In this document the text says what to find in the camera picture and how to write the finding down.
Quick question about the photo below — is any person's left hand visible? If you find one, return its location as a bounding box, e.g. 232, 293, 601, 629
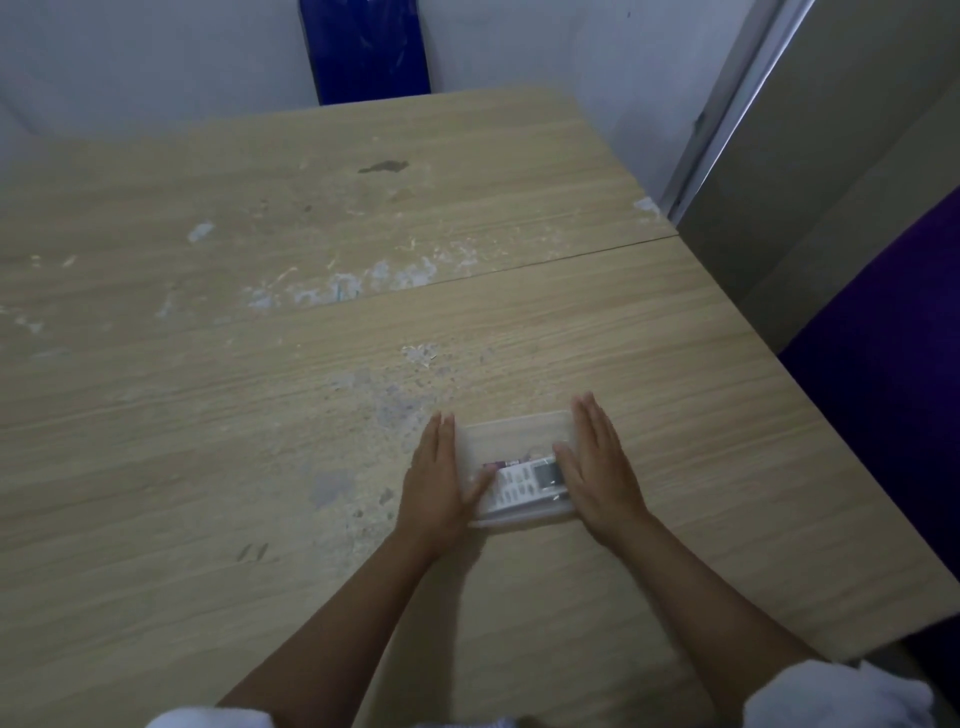
394, 411, 498, 551

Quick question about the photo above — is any person's right hand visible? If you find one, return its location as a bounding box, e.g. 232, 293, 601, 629
552, 392, 652, 545

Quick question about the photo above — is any clear plastic box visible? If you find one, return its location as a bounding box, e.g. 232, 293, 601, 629
454, 409, 579, 530

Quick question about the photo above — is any person's right forearm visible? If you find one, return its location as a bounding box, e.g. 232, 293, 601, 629
603, 510, 826, 728

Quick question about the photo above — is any person's left forearm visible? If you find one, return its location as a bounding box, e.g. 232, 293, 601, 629
216, 521, 460, 728

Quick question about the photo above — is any white remote control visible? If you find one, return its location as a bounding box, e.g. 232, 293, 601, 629
477, 454, 571, 519

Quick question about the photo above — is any purple chair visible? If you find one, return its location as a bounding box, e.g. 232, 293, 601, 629
778, 187, 960, 687

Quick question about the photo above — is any white sleeve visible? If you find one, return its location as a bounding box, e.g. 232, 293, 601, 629
146, 706, 275, 728
742, 658, 939, 728

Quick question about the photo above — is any grey partition panel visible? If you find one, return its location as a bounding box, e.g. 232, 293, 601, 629
663, 0, 960, 354

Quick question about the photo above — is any blue board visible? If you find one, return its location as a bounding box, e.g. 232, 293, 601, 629
298, 0, 432, 106

